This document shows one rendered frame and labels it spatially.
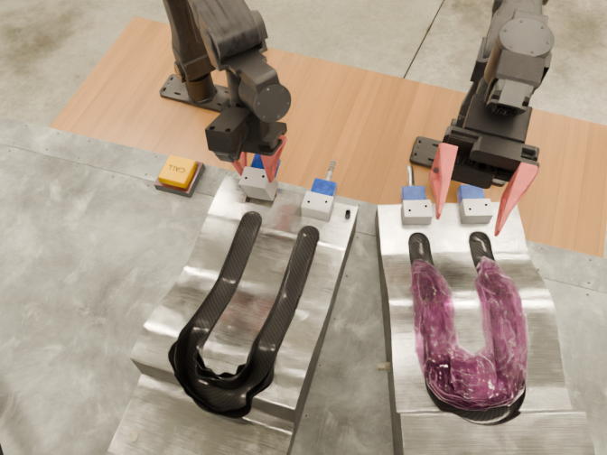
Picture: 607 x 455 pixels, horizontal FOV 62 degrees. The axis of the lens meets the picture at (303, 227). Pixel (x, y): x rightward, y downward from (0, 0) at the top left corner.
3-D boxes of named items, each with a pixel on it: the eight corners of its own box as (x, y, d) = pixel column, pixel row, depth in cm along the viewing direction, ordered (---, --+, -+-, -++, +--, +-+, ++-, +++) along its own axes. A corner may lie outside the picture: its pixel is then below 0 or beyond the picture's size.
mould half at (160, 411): (232, 199, 103) (220, 161, 91) (355, 230, 99) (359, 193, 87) (121, 454, 81) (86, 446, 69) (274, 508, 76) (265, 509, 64)
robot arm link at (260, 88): (305, 106, 73) (287, 27, 65) (254, 132, 71) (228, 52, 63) (272, 79, 81) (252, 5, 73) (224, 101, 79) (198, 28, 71)
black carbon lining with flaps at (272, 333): (245, 214, 93) (237, 186, 85) (328, 235, 91) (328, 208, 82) (167, 401, 78) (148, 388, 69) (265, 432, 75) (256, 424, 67)
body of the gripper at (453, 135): (538, 161, 54) (548, 109, 57) (443, 137, 56) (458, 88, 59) (518, 192, 59) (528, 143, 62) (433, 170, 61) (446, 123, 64)
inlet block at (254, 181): (268, 135, 96) (260, 120, 91) (293, 139, 95) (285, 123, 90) (247, 197, 92) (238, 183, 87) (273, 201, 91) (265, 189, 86)
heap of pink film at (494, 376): (401, 259, 89) (407, 238, 82) (503, 257, 88) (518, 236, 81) (417, 413, 76) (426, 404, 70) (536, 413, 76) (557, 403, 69)
